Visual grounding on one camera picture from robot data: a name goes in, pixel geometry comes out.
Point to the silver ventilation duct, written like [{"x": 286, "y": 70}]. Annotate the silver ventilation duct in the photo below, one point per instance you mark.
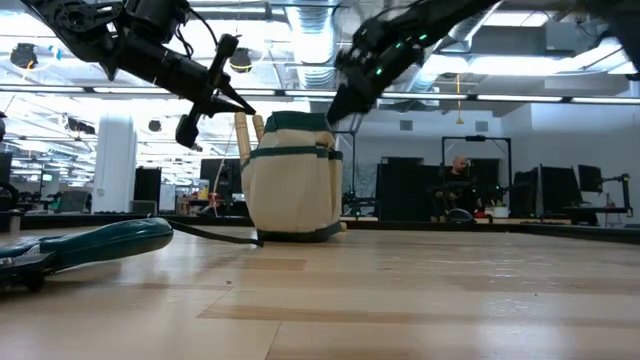
[{"x": 312, "y": 40}]

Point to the black rig frame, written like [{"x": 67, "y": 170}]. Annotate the black rig frame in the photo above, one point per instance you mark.
[{"x": 475, "y": 138}]

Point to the large black monitor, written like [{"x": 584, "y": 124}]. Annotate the large black monitor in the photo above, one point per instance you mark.
[{"x": 560, "y": 190}]

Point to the black partition panel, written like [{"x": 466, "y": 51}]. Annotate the black partition panel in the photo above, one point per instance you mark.
[{"x": 405, "y": 190}]

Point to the yellow hanging plug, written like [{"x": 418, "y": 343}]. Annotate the yellow hanging plug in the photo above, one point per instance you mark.
[{"x": 459, "y": 119}]

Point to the grey rounded object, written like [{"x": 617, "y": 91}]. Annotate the grey rounded object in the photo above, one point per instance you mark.
[{"x": 460, "y": 216}]

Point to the black table edge rail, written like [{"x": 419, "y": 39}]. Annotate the black table edge rail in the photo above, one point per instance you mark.
[{"x": 500, "y": 228}]

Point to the white building pillar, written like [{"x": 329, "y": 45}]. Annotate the white building pillar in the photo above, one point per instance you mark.
[{"x": 115, "y": 170}]

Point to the beige green-trimmed gardening bag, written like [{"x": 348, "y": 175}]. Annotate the beige green-trimmed gardening bag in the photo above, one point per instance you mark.
[{"x": 295, "y": 195}]

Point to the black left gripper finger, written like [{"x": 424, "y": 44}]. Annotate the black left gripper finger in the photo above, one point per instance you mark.
[
  {"x": 217, "y": 108},
  {"x": 237, "y": 97}
]

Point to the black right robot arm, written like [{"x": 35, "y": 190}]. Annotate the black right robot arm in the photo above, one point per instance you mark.
[{"x": 440, "y": 20}]

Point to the white box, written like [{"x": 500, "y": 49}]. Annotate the white box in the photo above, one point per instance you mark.
[{"x": 501, "y": 212}]

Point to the grey office chair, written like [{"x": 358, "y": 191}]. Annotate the grey office chair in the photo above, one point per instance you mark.
[{"x": 72, "y": 201}]

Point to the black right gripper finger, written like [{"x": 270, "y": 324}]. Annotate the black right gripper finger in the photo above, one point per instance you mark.
[
  {"x": 364, "y": 97},
  {"x": 344, "y": 100}
]

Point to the person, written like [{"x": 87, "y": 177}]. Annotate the person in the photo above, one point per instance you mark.
[{"x": 457, "y": 187}]

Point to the small black monitor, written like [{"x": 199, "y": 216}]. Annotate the small black monitor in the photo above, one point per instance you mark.
[{"x": 590, "y": 178}]

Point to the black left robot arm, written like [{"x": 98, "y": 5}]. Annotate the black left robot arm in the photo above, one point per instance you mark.
[{"x": 150, "y": 60}]

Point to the long LED light bar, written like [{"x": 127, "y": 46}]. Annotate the long LED light bar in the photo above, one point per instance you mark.
[{"x": 520, "y": 98}]

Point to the black cabinet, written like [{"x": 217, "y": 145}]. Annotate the black cabinet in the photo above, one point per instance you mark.
[{"x": 147, "y": 187}]

